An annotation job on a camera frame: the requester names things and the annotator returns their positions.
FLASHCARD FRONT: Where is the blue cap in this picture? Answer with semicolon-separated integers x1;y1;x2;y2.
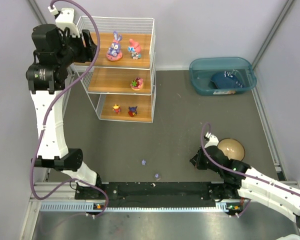
210;71;244;89

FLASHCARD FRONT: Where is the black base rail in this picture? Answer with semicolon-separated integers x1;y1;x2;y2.
105;182;229;208

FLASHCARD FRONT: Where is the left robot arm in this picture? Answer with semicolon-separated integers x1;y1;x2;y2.
26;24;99;186

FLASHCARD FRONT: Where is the blue caped toy figure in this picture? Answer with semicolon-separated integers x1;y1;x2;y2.
128;106;138;117

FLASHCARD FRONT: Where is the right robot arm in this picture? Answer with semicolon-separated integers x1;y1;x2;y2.
189;146;300;229

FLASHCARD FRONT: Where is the purple bunny donut toy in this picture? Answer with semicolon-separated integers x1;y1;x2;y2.
106;31;123;62

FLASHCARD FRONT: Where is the white wire wooden shelf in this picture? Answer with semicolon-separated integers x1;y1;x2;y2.
77;16;156;123

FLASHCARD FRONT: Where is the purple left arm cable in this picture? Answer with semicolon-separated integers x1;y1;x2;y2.
30;0;110;217

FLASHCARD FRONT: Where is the pink bunny toy on shelf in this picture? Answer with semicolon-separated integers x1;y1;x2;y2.
127;38;142;60

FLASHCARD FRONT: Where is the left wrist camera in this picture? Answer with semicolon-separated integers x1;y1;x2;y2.
48;5;80;38

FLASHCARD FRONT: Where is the yellow red toy figure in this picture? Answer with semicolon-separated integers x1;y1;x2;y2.
112;104;121;115

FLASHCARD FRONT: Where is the pink bear strawberry toy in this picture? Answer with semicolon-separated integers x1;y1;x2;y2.
130;77;144;91

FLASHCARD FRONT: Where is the wooden round block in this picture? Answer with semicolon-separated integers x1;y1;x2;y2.
217;138;246;161

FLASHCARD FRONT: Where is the teal plastic bin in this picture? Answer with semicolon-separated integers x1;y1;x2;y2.
189;57;257;96

